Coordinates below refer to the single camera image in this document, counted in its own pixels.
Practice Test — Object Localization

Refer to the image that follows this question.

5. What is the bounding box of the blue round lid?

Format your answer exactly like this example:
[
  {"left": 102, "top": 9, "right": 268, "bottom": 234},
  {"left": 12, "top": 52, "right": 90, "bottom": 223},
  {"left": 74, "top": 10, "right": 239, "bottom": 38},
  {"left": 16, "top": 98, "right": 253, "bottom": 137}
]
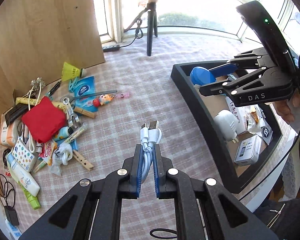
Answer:
[{"left": 190, "top": 66, "right": 216, "bottom": 86}]

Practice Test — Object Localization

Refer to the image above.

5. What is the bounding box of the white usb cable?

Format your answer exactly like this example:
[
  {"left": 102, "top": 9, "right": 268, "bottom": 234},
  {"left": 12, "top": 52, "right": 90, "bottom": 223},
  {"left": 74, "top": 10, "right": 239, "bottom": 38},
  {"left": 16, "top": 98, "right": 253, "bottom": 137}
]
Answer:
[{"left": 139, "top": 120, "right": 163, "bottom": 183}]

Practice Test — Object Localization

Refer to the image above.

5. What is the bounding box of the person's right hand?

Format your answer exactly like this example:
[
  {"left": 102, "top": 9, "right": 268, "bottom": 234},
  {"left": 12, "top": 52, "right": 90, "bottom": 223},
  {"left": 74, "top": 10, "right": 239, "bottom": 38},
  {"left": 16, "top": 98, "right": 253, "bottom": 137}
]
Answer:
[{"left": 273, "top": 91, "right": 300, "bottom": 124}]

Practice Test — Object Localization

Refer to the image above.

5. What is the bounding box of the white floral tissue box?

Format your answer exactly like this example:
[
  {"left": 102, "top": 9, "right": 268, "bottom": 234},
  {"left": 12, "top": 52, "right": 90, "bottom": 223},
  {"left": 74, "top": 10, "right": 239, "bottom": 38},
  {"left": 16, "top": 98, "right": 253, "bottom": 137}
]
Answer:
[{"left": 225, "top": 96, "right": 247, "bottom": 134}]

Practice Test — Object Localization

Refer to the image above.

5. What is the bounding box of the crumpled snack wrapper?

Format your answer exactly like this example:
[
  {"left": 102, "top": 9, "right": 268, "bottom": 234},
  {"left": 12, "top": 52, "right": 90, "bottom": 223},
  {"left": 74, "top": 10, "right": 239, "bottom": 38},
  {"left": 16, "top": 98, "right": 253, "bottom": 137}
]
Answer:
[{"left": 246, "top": 105, "right": 266, "bottom": 136}]

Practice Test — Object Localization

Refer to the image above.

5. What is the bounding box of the grey T9 pouch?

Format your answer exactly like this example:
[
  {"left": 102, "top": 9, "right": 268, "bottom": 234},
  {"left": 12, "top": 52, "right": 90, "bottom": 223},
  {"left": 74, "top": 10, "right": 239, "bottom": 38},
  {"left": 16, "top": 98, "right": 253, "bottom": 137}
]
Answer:
[{"left": 261, "top": 125, "right": 273, "bottom": 145}]

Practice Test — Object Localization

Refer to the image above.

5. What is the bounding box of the white plug adapter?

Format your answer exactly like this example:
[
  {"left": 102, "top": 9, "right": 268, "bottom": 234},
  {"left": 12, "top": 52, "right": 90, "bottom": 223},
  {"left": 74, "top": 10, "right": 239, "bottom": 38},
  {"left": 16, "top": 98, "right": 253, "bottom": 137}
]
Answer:
[{"left": 214, "top": 109, "right": 239, "bottom": 143}]

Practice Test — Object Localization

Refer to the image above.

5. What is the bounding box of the wooden clothespin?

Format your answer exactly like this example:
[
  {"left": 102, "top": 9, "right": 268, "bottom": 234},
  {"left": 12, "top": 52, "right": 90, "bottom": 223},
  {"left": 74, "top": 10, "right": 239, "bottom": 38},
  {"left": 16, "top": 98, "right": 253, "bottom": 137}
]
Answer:
[{"left": 72, "top": 150, "right": 94, "bottom": 171}]

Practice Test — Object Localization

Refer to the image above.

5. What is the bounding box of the pink small clip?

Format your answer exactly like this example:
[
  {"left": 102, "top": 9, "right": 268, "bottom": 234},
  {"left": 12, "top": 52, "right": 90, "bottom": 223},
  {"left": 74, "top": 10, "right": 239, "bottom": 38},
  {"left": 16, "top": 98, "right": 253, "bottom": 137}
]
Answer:
[{"left": 115, "top": 92, "right": 130, "bottom": 98}]

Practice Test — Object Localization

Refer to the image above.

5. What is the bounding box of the black tray with brown base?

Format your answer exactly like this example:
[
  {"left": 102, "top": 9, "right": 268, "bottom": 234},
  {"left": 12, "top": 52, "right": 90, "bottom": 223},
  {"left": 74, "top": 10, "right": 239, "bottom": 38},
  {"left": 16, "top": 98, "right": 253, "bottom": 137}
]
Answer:
[{"left": 171, "top": 60, "right": 282, "bottom": 193}]

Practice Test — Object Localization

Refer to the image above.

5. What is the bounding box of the checkered tablecloth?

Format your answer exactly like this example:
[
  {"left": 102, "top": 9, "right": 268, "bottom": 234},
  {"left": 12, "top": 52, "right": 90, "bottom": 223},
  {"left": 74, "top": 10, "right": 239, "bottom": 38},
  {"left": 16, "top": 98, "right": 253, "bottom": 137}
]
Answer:
[{"left": 0, "top": 33, "right": 298, "bottom": 240}]

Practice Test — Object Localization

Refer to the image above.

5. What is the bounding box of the white boxed device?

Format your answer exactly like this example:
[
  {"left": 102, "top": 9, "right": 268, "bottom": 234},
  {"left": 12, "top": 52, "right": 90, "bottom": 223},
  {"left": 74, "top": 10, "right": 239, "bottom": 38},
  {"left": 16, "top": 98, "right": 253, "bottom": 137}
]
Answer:
[{"left": 234, "top": 135, "right": 262, "bottom": 166}]

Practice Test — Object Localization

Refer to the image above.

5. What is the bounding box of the blue tissue packet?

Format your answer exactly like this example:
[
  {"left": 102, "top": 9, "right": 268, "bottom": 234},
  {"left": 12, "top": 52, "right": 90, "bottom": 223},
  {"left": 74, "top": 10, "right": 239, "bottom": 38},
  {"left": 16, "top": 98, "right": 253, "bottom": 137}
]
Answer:
[{"left": 73, "top": 76, "right": 97, "bottom": 113}]

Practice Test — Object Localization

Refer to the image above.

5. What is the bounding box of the black tripod stand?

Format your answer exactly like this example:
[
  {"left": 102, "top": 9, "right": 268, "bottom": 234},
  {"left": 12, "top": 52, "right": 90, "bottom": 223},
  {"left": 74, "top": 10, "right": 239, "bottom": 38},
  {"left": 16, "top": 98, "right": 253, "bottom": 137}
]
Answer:
[{"left": 123, "top": 2, "right": 158, "bottom": 56}]

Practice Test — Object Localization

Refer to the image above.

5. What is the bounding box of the red fabric pouch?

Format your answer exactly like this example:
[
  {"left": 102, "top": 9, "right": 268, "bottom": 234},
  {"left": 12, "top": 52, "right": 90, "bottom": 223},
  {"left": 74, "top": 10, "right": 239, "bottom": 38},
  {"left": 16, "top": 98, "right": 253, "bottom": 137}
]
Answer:
[{"left": 21, "top": 96, "right": 66, "bottom": 143}]

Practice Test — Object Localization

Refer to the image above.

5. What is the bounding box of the teal clothespin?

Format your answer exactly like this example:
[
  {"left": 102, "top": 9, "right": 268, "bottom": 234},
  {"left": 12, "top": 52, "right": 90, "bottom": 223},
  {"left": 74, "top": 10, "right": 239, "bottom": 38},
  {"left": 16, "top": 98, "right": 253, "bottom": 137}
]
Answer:
[{"left": 68, "top": 77, "right": 79, "bottom": 93}]

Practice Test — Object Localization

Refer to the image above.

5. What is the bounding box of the white lotion tube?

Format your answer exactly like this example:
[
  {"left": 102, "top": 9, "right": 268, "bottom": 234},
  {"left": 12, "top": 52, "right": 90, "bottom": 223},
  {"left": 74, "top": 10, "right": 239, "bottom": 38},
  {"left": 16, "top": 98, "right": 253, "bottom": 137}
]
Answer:
[{"left": 6, "top": 153, "right": 40, "bottom": 197}]

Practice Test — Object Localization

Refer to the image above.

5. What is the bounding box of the black pen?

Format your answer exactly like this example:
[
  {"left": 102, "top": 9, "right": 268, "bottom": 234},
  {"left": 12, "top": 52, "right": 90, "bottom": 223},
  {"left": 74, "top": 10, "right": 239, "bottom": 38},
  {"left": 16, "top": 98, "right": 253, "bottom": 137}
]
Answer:
[{"left": 46, "top": 81, "right": 62, "bottom": 98}]

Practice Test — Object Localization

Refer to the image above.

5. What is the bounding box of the yellow plastic shuttlecock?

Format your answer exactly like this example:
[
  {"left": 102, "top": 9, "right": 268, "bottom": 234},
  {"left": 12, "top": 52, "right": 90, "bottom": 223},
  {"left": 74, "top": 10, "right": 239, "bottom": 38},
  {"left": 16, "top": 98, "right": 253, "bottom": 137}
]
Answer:
[{"left": 61, "top": 62, "right": 87, "bottom": 81}]

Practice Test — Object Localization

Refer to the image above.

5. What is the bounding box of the dotted white tissue pack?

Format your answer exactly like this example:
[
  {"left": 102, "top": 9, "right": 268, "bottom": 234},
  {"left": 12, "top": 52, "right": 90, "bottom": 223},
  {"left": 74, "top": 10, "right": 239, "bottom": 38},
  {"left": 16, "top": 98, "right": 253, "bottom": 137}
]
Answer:
[{"left": 12, "top": 137, "right": 38, "bottom": 172}]

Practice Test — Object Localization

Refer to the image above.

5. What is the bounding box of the black power strip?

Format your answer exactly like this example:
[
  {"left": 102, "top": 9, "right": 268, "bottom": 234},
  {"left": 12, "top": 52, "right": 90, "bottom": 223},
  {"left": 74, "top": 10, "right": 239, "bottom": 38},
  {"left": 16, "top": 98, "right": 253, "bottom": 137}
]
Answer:
[{"left": 102, "top": 44, "right": 120, "bottom": 53}]

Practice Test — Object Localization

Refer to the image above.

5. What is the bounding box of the grey bead massager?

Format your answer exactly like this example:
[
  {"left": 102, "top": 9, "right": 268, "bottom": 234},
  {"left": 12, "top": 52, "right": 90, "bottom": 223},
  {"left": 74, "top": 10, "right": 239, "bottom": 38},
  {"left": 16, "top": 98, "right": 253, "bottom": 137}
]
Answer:
[{"left": 31, "top": 77, "right": 46, "bottom": 91}]

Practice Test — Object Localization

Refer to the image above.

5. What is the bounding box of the black wallet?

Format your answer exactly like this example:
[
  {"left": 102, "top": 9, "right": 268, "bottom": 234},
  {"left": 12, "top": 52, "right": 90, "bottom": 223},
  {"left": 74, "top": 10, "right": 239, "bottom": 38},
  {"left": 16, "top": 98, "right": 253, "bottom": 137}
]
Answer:
[{"left": 5, "top": 103, "right": 29, "bottom": 126}]

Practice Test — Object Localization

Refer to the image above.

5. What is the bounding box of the white power strip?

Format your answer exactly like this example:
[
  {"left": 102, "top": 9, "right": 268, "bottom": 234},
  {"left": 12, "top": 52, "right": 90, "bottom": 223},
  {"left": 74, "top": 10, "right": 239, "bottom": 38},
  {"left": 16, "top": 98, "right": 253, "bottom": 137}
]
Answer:
[{"left": 5, "top": 218, "right": 22, "bottom": 240}]

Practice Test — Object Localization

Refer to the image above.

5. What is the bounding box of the wooden board panel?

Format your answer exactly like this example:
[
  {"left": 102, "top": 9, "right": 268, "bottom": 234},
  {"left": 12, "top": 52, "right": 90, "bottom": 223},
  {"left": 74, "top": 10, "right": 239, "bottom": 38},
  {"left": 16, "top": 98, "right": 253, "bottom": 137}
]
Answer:
[{"left": 0, "top": 0, "right": 104, "bottom": 112}]

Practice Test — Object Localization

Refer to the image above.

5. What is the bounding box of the cartoon figure keychain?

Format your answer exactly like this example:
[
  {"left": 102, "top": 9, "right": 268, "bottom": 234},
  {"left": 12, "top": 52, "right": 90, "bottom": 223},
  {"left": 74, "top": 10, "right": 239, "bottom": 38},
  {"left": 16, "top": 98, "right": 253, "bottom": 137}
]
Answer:
[{"left": 93, "top": 94, "right": 115, "bottom": 108}]

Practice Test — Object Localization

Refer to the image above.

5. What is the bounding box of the yellow patterned strap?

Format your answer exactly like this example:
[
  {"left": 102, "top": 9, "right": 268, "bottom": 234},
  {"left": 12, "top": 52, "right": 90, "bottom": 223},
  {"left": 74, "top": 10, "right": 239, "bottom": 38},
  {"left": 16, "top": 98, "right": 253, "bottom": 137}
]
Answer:
[{"left": 15, "top": 96, "right": 67, "bottom": 112}]

